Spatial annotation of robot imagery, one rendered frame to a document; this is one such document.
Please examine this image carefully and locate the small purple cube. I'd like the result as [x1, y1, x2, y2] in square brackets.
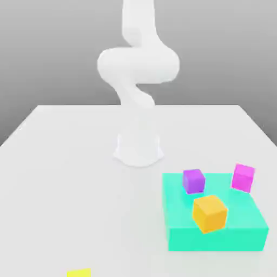
[182, 168, 206, 194]

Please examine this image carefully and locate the small orange cube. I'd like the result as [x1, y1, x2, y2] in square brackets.
[192, 194, 228, 234]

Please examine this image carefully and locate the small magenta cube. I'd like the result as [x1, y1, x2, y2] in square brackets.
[230, 163, 256, 194]

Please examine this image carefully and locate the small yellow cube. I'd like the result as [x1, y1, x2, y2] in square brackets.
[66, 268, 92, 277]

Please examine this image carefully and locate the large turquoise box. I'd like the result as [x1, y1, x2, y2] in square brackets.
[162, 173, 269, 252]

